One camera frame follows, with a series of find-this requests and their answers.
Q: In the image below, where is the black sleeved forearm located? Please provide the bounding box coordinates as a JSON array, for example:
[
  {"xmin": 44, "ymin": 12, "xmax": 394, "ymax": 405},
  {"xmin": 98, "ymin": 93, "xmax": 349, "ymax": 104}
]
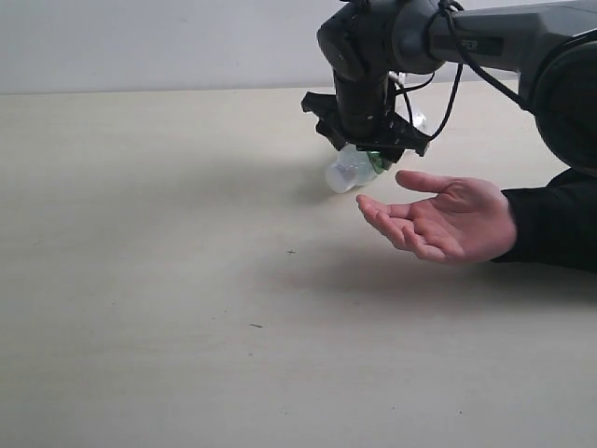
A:
[{"xmin": 493, "ymin": 169, "xmax": 596, "ymax": 273}]

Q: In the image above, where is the clear bottle green white label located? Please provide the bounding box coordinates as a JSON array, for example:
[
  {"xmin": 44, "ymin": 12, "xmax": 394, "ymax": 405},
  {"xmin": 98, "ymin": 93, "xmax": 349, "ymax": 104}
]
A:
[{"xmin": 325, "ymin": 109, "xmax": 429, "ymax": 193}]

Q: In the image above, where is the person's bare hand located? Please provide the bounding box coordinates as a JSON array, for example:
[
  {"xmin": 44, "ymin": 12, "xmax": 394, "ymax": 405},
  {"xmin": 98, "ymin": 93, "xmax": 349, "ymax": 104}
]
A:
[{"xmin": 356, "ymin": 170, "xmax": 517, "ymax": 265}]

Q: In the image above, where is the black cable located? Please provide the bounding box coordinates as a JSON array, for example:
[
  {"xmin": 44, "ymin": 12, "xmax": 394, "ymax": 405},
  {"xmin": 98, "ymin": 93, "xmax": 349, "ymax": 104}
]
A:
[{"xmin": 386, "ymin": 0, "xmax": 533, "ymax": 141}]

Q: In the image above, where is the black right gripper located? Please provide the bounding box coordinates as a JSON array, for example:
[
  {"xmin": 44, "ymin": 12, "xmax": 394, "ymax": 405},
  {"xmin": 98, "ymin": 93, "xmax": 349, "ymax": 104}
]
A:
[{"xmin": 300, "ymin": 72, "xmax": 431, "ymax": 164}]

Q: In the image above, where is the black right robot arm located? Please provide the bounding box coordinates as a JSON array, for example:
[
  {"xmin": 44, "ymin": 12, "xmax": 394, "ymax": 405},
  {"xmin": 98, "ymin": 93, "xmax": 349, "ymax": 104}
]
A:
[{"xmin": 301, "ymin": 1, "xmax": 596, "ymax": 175}]

